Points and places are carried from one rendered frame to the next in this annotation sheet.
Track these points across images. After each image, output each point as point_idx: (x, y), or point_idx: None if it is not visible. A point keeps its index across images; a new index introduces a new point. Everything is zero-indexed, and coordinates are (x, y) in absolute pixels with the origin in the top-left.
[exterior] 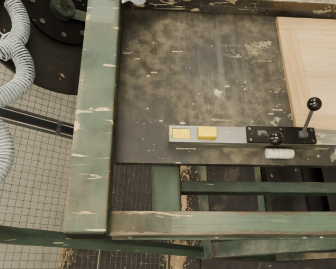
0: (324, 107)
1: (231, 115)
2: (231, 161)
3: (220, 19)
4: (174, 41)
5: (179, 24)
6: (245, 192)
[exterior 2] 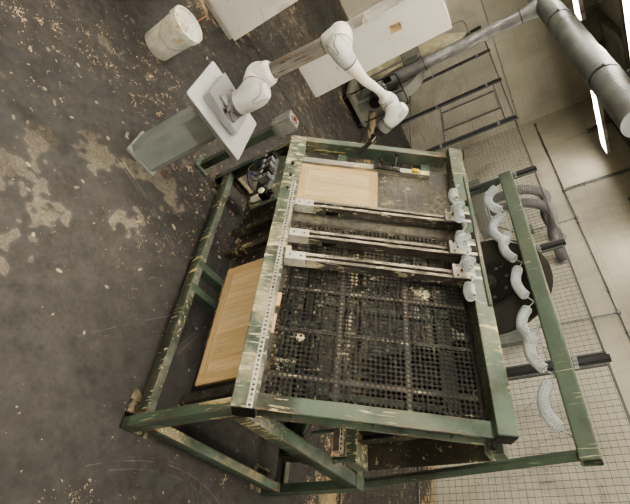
0: (363, 177)
1: (402, 181)
2: None
3: None
4: (427, 208)
5: None
6: None
